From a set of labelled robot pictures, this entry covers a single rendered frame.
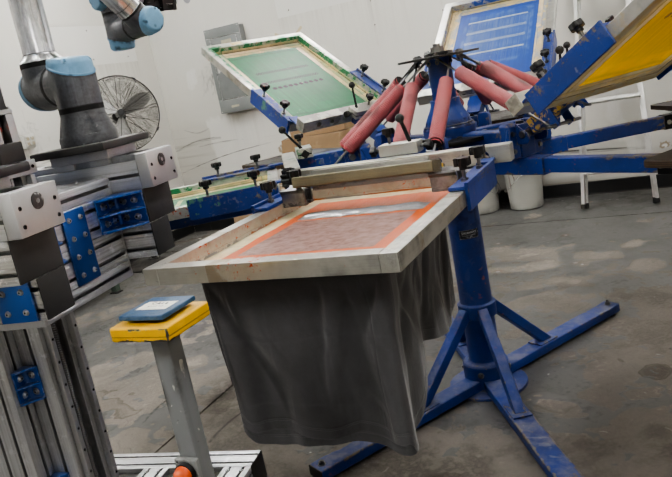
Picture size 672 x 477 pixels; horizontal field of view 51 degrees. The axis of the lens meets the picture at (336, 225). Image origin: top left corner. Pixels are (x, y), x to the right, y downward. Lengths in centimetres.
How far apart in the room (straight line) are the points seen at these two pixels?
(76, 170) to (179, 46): 532
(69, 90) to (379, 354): 105
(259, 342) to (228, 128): 553
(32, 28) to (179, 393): 114
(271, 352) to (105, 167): 68
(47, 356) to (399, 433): 88
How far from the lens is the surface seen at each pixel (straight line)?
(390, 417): 153
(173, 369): 135
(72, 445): 197
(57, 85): 198
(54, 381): 191
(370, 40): 628
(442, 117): 236
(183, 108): 729
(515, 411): 263
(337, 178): 188
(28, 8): 212
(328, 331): 149
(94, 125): 196
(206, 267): 147
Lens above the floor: 132
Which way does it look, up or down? 12 degrees down
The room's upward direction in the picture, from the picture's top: 11 degrees counter-clockwise
